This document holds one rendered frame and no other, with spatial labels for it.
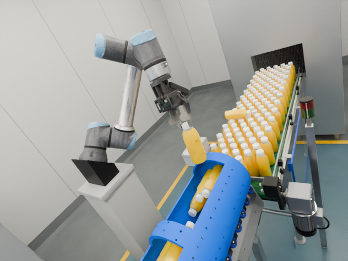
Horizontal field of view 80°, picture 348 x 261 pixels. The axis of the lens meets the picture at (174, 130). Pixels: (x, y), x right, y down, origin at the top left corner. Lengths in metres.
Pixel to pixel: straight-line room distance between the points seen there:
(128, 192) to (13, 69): 2.50
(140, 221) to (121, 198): 0.28
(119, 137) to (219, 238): 0.96
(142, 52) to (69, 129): 2.98
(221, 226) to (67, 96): 3.22
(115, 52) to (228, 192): 0.71
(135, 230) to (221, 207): 0.98
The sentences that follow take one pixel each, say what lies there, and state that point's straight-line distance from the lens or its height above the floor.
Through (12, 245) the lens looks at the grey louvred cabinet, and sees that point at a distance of 2.24.
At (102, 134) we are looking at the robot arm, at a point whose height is 1.39.
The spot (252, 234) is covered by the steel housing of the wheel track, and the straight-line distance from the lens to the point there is 1.17.
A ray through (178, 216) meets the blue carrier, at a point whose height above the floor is 1.07.
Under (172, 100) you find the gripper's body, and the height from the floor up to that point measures 1.60.
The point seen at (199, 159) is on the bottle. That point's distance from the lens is 0.86.
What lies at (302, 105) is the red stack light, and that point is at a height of 1.24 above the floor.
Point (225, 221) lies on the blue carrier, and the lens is 0.86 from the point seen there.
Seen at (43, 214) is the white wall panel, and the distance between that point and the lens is 3.64.
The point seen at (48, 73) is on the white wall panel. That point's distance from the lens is 3.65.
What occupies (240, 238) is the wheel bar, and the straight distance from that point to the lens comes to 1.08.
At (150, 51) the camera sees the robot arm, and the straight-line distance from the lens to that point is 0.75.
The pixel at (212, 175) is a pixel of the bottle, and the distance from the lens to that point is 1.01.
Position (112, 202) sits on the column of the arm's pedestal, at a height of 1.00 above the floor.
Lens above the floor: 1.82
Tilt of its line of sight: 25 degrees down
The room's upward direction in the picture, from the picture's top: 25 degrees counter-clockwise
